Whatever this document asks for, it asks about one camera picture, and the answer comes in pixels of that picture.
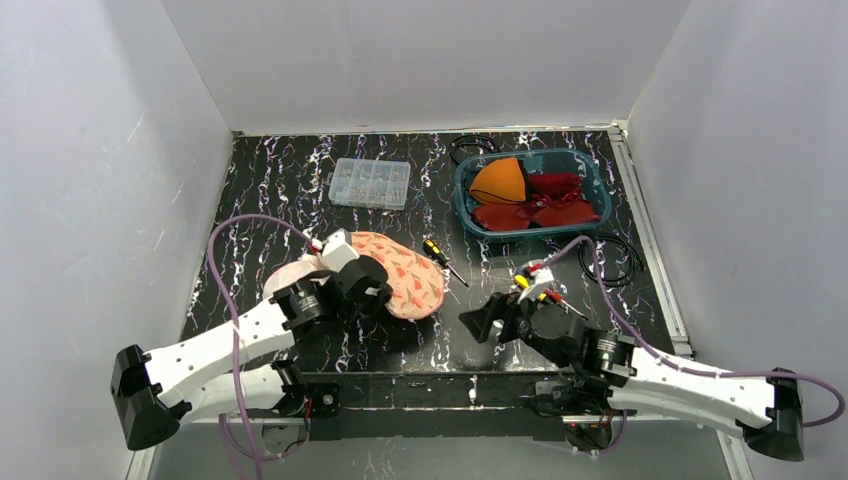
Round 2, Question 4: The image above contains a dark red bra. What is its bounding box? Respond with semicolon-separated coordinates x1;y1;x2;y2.
472;173;601;232

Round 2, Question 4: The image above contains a black yellow screwdriver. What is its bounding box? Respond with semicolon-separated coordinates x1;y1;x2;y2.
422;238;469;287

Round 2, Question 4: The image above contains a purple cable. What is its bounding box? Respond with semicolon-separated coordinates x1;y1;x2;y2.
206;213;313;480
544;235;847;429

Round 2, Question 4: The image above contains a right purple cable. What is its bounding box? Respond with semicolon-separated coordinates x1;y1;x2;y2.
544;235;847;429

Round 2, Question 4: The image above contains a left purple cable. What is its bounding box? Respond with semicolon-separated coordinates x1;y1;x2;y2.
206;213;313;480

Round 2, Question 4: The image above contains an orange bra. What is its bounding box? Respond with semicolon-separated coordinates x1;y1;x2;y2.
469;157;530;204

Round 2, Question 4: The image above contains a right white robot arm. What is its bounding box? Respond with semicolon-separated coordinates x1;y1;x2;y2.
459;293;805;462

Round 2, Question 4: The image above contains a clear plastic parts box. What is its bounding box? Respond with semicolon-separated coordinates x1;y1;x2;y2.
328;158;411;210

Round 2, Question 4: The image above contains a floral pink laundry bag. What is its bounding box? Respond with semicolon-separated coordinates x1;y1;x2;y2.
351;232;445;320

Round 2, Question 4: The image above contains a white mesh laundry bag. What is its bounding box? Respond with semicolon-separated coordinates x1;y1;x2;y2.
262;255;328;300

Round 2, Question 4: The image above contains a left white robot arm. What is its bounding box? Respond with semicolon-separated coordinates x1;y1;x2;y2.
110;255;392;451

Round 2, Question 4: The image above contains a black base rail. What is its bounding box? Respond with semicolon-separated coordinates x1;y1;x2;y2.
291;370;614;452

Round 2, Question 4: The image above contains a black coiled cable right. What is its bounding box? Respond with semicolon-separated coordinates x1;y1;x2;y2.
578;233;645;289

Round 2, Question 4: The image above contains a yellow red screwdriver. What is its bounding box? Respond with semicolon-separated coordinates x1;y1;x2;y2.
513;274;587;318

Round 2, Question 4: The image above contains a black cable behind basket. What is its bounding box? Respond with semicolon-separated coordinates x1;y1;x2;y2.
449;135;499;166

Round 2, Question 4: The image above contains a teal plastic basket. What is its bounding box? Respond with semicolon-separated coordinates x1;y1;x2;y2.
453;148;613;242

